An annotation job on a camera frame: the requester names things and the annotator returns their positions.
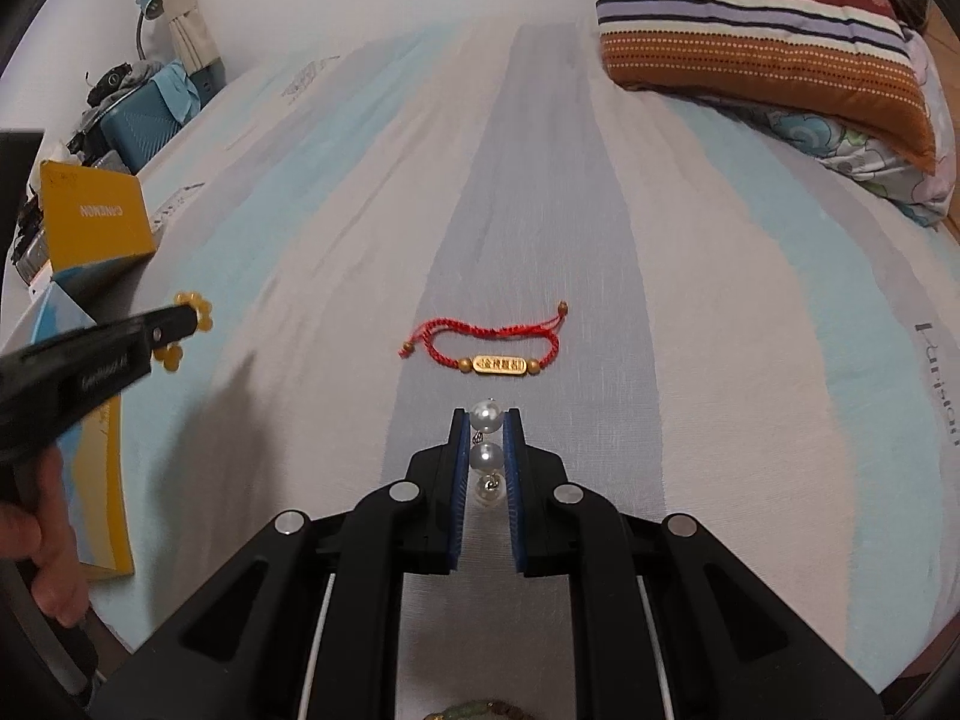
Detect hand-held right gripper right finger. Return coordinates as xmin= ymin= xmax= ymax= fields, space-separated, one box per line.
xmin=502 ymin=406 xmax=886 ymax=720

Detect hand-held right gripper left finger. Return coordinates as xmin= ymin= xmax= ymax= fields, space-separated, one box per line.
xmin=90 ymin=406 xmax=473 ymax=720

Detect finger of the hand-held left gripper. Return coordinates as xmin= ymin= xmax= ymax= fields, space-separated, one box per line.
xmin=126 ymin=304 xmax=199 ymax=355

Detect yellow bead bracelet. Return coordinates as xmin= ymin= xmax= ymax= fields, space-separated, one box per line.
xmin=152 ymin=291 xmax=215 ymax=374

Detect white pearl bracelet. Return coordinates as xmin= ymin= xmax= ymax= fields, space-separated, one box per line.
xmin=469 ymin=397 xmax=505 ymax=503

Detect blue and yellow box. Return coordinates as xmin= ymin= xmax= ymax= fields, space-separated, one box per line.
xmin=30 ymin=160 xmax=160 ymax=580

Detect red cord bracelet gold plate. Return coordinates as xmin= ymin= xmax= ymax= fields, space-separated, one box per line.
xmin=397 ymin=302 xmax=569 ymax=377

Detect brown wooden bead bracelet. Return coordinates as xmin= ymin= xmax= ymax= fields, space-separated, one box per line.
xmin=420 ymin=697 xmax=537 ymax=720

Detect person's left hand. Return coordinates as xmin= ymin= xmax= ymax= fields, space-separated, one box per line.
xmin=0 ymin=439 xmax=92 ymax=628

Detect silver device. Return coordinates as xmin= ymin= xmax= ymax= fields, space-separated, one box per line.
xmin=9 ymin=217 xmax=55 ymax=287

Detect teal case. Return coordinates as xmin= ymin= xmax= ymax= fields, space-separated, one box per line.
xmin=101 ymin=82 xmax=200 ymax=173

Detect teal cloth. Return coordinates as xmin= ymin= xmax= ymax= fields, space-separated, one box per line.
xmin=150 ymin=64 xmax=205 ymax=125

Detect black gadget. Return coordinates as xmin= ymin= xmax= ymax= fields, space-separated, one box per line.
xmin=86 ymin=66 xmax=151 ymax=110

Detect cream curtain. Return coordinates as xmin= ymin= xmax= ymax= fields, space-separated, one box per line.
xmin=127 ymin=0 xmax=226 ymax=91

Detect blue desk lamp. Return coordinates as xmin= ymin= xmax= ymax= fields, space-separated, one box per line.
xmin=133 ymin=0 xmax=164 ymax=65

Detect floral pillow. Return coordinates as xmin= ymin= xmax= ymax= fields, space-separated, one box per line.
xmin=720 ymin=30 xmax=957 ymax=230

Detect striped pillow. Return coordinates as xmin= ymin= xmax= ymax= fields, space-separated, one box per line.
xmin=585 ymin=0 xmax=938 ymax=177

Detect wooden bed headboard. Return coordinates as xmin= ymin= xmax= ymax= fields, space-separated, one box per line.
xmin=919 ymin=7 xmax=960 ymax=256

